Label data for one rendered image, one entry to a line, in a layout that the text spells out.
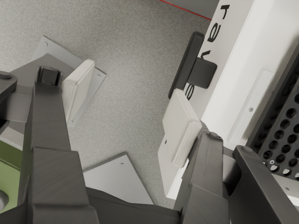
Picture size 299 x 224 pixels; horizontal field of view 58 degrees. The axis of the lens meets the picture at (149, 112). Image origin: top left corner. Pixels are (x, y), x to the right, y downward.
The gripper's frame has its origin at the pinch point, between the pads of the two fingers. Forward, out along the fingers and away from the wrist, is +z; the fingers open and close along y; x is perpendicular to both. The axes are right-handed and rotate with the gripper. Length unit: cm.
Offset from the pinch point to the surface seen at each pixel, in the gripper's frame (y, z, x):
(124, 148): 13, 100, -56
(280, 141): 19.2, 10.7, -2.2
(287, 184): 26.7, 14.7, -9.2
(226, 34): 8.0, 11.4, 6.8
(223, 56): 8.1, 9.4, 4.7
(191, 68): 5.5, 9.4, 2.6
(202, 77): 6.9, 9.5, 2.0
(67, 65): -22, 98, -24
